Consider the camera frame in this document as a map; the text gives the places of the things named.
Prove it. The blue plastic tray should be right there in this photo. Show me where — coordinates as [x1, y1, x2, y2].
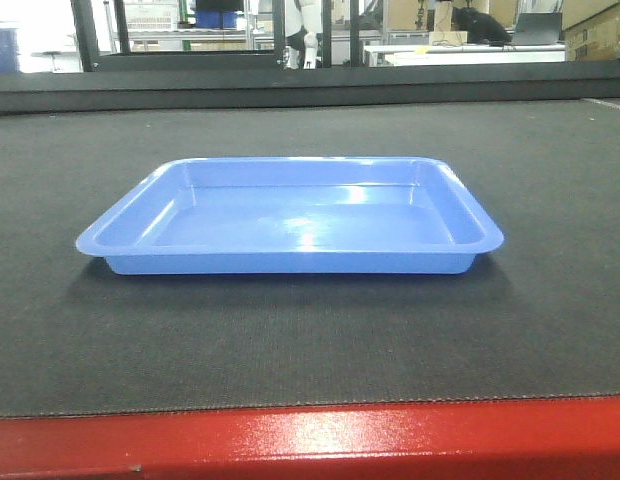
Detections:
[76, 156, 504, 275]

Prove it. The white background table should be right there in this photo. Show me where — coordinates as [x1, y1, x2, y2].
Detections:
[364, 44, 566, 67]

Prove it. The white humanoid robot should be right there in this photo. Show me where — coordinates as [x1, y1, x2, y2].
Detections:
[284, 0, 323, 69]

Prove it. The blue storage bin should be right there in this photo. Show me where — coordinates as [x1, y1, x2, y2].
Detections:
[195, 10, 238, 29]

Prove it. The dark grey fabric mat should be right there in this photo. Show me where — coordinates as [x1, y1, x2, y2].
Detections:
[0, 98, 620, 417]

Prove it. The person in black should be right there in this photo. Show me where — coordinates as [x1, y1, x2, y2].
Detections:
[452, 7, 511, 44]

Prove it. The cardboard boxes stack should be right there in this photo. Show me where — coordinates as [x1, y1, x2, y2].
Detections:
[562, 0, 620, 61]

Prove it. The black frame post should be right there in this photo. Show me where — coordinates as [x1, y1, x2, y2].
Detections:
[70, 0, 100, 73]

